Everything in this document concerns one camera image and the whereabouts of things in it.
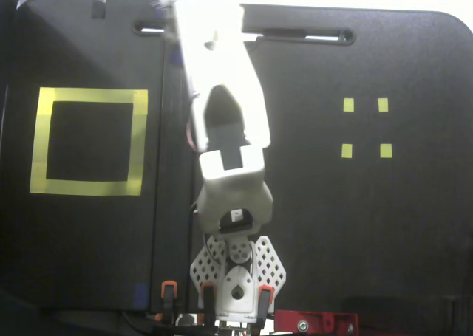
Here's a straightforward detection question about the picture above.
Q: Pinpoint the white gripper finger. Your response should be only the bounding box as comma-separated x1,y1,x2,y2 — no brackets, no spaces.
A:
163,2,183,53

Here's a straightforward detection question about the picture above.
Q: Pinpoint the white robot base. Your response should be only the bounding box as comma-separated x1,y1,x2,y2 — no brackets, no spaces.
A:
189,234,288,324

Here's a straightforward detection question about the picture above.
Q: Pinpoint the yellow tape square outline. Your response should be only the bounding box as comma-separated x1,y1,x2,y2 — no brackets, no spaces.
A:
29,87,149,196

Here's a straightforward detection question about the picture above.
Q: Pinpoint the long black flat bar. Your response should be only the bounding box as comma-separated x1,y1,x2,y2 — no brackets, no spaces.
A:
149,3,203,313

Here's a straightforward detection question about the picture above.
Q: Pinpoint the orange black spring clamp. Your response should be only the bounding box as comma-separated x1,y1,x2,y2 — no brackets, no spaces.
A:
154,280,180,324
200,281,217,326

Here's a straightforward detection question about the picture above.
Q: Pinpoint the blue tape piece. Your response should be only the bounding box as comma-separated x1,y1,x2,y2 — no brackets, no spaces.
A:
133,282,149,309

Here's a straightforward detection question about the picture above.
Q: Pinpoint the red triangular bracket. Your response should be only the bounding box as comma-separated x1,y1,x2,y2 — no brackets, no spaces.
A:
275,309,360,336

